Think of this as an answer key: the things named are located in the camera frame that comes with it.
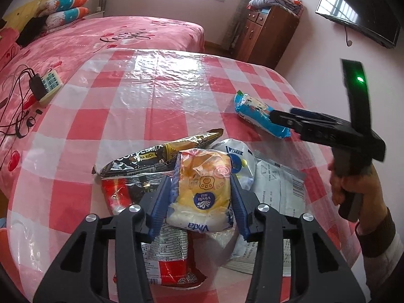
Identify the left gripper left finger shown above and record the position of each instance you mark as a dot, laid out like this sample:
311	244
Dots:
79	273

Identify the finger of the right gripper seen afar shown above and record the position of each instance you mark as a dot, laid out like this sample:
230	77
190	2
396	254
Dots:
310	115

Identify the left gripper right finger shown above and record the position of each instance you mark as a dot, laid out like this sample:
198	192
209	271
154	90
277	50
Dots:
319	271

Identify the blue snack wrapper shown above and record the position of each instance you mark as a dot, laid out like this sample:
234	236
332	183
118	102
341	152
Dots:
258	113

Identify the white blue plastic wrapper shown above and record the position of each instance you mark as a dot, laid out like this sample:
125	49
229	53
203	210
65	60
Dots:
242	158

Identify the white paper envelope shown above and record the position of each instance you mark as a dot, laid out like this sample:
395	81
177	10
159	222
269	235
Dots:
283	189

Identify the red Teh Tarik packet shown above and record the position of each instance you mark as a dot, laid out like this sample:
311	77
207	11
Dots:
169	259

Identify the yellow Vinda tissue pack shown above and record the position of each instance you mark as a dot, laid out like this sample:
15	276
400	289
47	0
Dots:
200	194

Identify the black yellow snack wrapper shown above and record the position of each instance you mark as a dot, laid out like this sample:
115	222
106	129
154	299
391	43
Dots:
158	158

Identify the right forearm sleeve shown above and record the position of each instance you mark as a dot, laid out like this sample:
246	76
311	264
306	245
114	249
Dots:
382	250

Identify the right hand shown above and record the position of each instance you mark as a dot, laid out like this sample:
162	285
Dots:
374	209

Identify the brown wooden cabinet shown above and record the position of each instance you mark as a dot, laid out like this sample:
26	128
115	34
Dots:
265	36

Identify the folded blankets pile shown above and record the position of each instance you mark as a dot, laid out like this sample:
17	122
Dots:
295	7

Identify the red white checkered tablecloth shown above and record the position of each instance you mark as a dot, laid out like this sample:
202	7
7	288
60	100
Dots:
124	100

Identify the white power strip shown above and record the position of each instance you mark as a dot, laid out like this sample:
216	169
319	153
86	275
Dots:
52	83

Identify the pink bed cover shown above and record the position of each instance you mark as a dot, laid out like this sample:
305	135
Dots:
67	49

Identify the pink pillow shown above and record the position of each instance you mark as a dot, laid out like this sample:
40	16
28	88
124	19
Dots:
8	46

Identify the black garment by pillows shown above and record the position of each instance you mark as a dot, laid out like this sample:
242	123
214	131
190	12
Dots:
31	30

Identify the lower striped colourful pillow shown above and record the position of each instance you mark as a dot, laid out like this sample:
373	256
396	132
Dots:
65	17

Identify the yellow headboard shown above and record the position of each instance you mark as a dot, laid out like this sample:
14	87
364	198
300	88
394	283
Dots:
18	18

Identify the wall mounted television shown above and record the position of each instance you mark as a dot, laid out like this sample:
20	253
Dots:
372	18

